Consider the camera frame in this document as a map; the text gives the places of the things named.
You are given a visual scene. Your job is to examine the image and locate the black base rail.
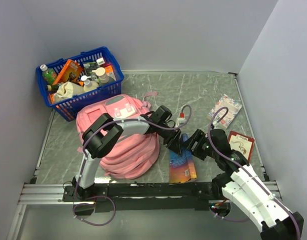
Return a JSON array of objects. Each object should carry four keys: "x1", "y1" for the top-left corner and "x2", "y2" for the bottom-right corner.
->
[{"x1": 62, "y1": 182, "x2": 232, "y2": 217}]

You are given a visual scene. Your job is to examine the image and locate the grey pump bottle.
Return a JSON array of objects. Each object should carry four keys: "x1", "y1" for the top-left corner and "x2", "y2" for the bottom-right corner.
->
[{"x1": 91, "y1": 67, "x2": 116, "y2": 87}]

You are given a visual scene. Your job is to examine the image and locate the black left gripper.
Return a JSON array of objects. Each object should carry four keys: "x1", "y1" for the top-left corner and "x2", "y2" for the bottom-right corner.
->
[{"x1": 156, "y1": 121, "x2": 182, "y2": 156}]

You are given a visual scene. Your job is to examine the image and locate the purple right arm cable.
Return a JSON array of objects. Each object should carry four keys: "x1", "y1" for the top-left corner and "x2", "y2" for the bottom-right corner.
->
[{"x1": 207, "y1": 106, "x2": 302, "y2": 240}]

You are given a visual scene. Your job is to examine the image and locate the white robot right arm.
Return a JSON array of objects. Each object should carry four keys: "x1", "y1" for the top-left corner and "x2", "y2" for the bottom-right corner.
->
[{"x1": 182, "y1": 129, "x2": 304, "y2": 240}]

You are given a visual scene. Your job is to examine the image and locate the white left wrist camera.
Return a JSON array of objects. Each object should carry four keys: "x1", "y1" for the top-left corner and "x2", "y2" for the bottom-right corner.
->
[{"x1": 174, "y1": 112, "x2": 191, "y2": 128}]

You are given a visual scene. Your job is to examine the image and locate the orange snack box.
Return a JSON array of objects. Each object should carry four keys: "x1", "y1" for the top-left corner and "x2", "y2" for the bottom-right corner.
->
[{"x1": 53, "y1": 59, "x2": 83, "y2": 85}]

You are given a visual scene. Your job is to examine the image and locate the floral pink notebook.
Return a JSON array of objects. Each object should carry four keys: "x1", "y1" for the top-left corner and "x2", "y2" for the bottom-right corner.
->
[{"x1": 207, "y1": 94, "x2": 242, "y2": 130}]

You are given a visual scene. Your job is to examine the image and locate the red framed card book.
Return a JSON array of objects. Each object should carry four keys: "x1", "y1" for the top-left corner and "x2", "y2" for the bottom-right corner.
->
[{"x1": 228, "y1": 131, "x2": 255, "y2": 161}]

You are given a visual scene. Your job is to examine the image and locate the pink student backpack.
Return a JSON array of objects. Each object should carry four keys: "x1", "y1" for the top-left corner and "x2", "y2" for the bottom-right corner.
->
[{"x1": 76, "y1": 94, "x2": 160, "y2": 180}]

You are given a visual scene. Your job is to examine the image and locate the blue plastic shopping basket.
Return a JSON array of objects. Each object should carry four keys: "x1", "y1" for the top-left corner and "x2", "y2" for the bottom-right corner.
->
[{"x1": 35, "y1": 46, "x2": 124, "y2": 122}]

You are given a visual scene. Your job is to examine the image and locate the cream lotion bottle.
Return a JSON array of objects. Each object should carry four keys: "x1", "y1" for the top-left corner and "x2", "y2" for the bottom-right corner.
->
[{"x1": 81, "y1": 75, "x2": 99, "y2": 93}]

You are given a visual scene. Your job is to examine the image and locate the blue Jane Eyre book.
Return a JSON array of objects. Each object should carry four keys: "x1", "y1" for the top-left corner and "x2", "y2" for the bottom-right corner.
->
[{"x1": 169, "y1": 147, "x2": 198, "y2": 185}]

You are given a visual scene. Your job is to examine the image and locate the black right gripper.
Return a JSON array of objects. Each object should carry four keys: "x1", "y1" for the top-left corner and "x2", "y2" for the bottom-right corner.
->
[{"x1": 179, "y1": 129, "x2": 219, "y2": 161}]

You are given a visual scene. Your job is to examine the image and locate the black packaged box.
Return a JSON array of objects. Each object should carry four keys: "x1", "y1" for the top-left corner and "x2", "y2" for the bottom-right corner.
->
[{"x1": 82, "y1": 57, "x2": 106, "y2": 76}]

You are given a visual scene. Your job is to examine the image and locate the pink carton box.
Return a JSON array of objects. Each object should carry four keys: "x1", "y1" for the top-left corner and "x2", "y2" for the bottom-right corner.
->
[{"x1": 102, "y1": 63, "x2": 116, "y2": 80}]

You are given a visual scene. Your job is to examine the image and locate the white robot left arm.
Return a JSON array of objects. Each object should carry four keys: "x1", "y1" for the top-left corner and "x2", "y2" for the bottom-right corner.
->
[{"x1": 72, "y1": 105, "x2": 191, "y2": 201}]

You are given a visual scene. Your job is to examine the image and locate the green drink bottle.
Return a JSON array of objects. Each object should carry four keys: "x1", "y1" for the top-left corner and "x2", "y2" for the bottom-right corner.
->
[{"x1": 39, "y1": 64, "x2": 58, "y2": 85}]

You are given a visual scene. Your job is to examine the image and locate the beige cloth bag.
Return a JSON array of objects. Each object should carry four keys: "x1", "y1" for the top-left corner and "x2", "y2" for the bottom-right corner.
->
[{"x1": 53, "y1": 82, "x2": 85, "y2": 103}]

